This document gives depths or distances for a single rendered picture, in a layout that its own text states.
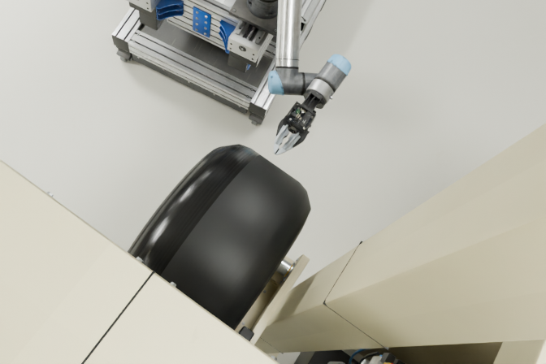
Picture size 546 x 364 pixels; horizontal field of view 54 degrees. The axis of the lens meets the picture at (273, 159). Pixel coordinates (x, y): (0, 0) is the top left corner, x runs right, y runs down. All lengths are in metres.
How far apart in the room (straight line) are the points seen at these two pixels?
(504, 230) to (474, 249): 0.05
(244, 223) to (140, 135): 1.69
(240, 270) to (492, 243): 0.75
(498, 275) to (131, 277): 0.49
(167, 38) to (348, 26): 1.08
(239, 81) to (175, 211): 1.58
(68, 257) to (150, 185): 1.90
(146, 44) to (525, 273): 2.44
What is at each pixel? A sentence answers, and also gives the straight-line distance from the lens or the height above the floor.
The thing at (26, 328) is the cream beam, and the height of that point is 1.78.
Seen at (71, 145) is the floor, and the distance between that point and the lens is 2.80.
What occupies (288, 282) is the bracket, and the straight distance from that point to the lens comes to 1.64.
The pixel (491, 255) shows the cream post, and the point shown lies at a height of 2.16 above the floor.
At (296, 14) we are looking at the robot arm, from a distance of 1.71.
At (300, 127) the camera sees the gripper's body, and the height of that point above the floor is 1.15.
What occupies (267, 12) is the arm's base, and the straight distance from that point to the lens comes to 2.24.
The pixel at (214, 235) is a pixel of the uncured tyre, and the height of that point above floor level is 1.45.
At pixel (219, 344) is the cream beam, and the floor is 1.78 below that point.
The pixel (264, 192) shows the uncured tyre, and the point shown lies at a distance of 1.20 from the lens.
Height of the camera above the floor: 2.55
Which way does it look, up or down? 68 degrees down
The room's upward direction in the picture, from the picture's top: 24 degrees clockwise
